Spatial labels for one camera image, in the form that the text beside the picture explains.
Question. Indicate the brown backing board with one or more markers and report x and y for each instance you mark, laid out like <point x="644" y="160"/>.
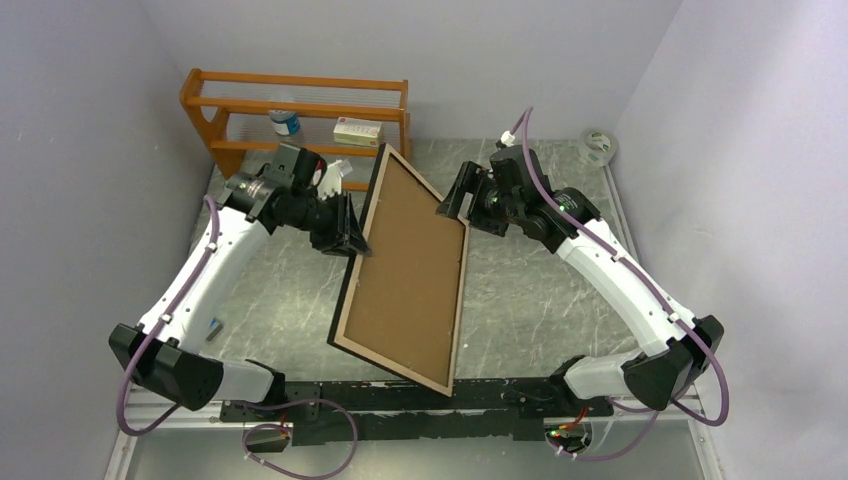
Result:
<point x="407" y="272"/>

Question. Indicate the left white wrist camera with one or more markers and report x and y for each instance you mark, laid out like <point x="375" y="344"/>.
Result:
<point x="328" y="178"/>

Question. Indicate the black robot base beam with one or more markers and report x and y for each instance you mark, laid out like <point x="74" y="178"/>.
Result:
<point x="521" y="408"/>

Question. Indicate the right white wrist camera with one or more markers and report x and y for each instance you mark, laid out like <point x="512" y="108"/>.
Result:
<point x="507" y="139"/>

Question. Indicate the clear tape roll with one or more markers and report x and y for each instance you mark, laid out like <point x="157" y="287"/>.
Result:
<point x="596" y="147"/>

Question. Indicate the blue white small jar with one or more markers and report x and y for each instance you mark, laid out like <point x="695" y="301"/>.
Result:
<point x="284" y="122"/>

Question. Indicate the picture frame black and wood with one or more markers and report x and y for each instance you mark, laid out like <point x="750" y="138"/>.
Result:
<point x="404" y="272"/>

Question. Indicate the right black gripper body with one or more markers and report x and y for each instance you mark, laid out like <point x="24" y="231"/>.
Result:
<point x="494" y="210"/>

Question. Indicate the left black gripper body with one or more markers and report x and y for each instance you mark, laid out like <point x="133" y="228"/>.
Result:
<point x="318" y="217"/>

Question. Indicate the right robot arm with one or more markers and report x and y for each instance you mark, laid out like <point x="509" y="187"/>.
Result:
<point x="674" y="346"/>

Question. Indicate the blue grey eraser block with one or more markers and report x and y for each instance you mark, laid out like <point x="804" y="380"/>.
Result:
<point x="214" y="328"/>

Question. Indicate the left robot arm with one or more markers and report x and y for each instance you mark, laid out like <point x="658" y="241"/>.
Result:
<point x="298" y="189"/>

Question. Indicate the white cream small box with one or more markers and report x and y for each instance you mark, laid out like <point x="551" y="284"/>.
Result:
<point x="358" y="132"/>

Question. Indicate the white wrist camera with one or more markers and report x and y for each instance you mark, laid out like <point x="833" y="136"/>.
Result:
<point x="328" y="178"/>
<point x="507" y="139"/>

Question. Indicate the orange wooden shelf rack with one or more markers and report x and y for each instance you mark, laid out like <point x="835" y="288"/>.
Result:
<point x="236" y="113"/>

